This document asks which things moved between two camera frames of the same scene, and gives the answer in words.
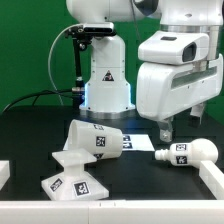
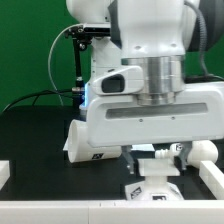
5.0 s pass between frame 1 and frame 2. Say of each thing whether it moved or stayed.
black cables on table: stayed
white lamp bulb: stayed
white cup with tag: stayed
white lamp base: moved
